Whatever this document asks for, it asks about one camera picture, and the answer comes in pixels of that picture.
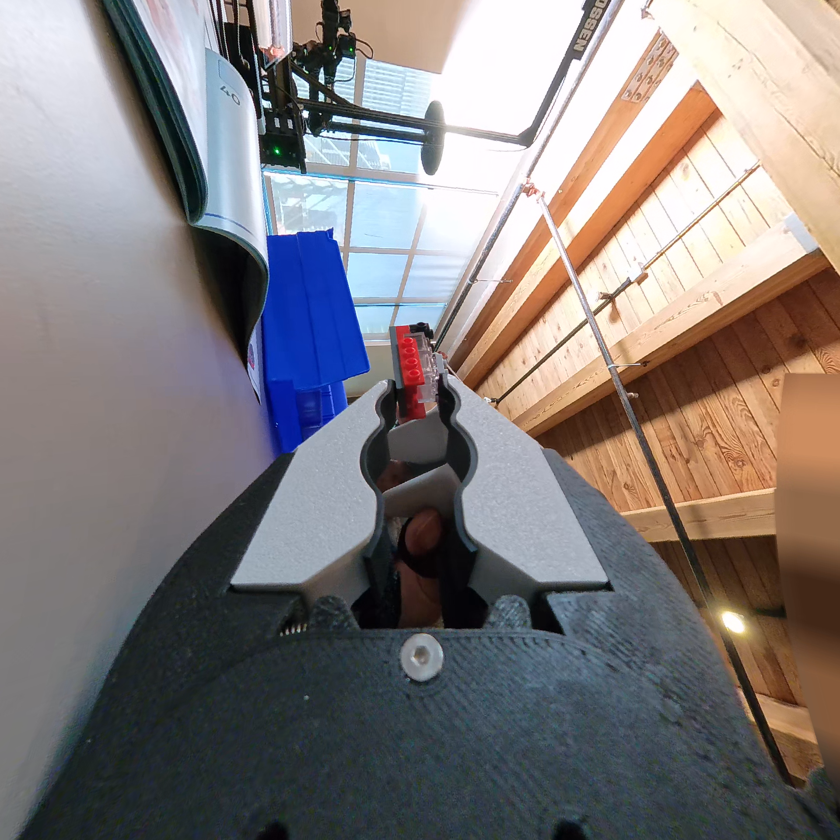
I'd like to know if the toy brick instruction booklet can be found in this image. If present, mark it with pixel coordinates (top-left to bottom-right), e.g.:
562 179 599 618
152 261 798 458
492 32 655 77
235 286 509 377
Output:
101 0 271 404

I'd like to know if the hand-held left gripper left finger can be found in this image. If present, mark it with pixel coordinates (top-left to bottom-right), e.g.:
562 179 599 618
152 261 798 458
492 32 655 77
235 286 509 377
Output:
230 381 398 605

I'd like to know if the large paned window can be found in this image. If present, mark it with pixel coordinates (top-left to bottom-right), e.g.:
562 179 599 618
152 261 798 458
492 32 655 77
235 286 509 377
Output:
262 56 519 342

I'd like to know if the red and clear brick assembly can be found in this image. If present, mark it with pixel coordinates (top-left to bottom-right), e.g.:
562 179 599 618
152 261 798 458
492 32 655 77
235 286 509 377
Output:
388 323 443 422

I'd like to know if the black light stand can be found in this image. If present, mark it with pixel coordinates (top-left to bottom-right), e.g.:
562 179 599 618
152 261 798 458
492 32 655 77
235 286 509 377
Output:
295 98 536 176

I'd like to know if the thin conduit with junction boxes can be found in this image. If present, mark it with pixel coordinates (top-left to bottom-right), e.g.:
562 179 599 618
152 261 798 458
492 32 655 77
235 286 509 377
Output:
492 164 762 404

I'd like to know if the ribbed blue parts bin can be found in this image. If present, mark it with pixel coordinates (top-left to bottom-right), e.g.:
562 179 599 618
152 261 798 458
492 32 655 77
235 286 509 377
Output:
266 377 349 455

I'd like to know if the black ceiling pipe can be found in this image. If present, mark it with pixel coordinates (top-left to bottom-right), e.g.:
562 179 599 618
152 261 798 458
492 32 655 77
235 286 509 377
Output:
433 151 546 345

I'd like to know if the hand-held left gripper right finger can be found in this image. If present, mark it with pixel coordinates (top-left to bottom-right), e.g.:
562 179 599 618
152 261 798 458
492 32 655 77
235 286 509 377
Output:
440 378 613 605

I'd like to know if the person's right hand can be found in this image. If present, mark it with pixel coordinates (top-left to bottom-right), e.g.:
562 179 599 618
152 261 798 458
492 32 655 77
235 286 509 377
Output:
395 507 447 629

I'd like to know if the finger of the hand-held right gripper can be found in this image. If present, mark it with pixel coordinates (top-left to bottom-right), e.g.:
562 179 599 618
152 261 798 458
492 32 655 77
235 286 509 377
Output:
382 468 462 521
387 419 454 467

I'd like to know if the large blue plastic bin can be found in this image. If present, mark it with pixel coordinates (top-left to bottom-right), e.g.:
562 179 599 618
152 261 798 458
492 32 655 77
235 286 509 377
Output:
262 228 371 395

